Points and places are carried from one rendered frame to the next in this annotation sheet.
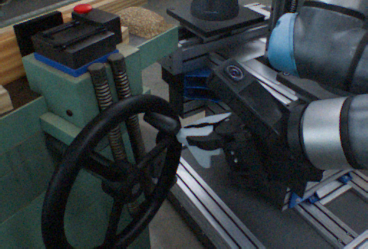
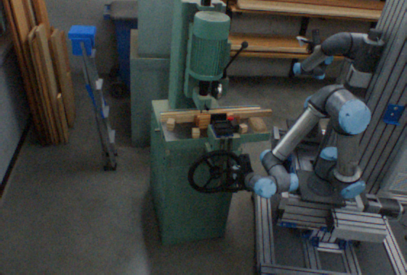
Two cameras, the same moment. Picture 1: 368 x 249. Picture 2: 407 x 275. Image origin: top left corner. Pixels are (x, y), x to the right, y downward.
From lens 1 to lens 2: 118 cm
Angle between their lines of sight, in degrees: 27
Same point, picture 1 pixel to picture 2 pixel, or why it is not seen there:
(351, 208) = (332, 260)
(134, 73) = (236, 143)
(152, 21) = (260, 127)
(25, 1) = (252, 63)
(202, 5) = not seen: hidden behind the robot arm
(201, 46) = not seen: hidden behind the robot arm
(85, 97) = (216, 144)
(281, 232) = (287, 246)
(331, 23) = (270, 157)
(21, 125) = (198, 142)
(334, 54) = (267, 164)
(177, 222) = (251, 220)
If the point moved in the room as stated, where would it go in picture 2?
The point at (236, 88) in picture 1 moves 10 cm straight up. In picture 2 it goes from (242, 161) to (246, 143)
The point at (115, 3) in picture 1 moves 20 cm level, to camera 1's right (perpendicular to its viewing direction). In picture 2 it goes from (254, 113) to (283, 127)
